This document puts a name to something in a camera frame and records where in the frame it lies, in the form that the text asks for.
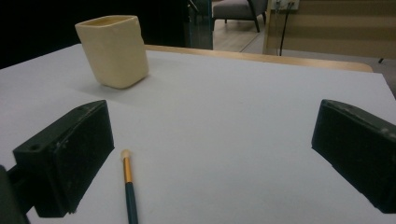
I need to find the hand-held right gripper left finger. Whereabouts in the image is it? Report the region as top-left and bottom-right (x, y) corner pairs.
(12, 99), (115, 218)

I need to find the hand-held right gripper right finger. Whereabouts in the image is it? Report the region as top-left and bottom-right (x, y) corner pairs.
(311, 99), (396, 215)

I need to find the green gold makeup brush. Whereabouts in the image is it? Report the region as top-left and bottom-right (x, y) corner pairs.
(120, 148), (139, 224)

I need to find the cream square cup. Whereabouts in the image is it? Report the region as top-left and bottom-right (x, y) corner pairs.
(74, 14), (149, 90)

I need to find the grey armchair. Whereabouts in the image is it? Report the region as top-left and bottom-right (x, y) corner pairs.
(212, 0), (269, 34)

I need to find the black cable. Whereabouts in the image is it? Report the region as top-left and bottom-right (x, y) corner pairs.
(278, 2), (295, 57)

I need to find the white wall socket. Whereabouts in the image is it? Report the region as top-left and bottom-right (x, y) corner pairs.
(270, 0), (301, 10)

